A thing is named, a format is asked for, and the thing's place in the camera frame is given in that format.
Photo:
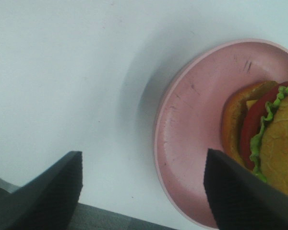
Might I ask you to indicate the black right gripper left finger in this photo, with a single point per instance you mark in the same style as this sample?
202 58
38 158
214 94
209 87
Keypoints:
47 202

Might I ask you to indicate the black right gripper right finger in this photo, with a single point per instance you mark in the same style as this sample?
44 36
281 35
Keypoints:
240 201

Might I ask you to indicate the burger with lettuce and tomato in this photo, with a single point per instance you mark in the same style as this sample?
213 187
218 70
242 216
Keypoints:
254 131

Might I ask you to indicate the pink round plate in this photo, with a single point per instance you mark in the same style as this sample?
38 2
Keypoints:
188 119

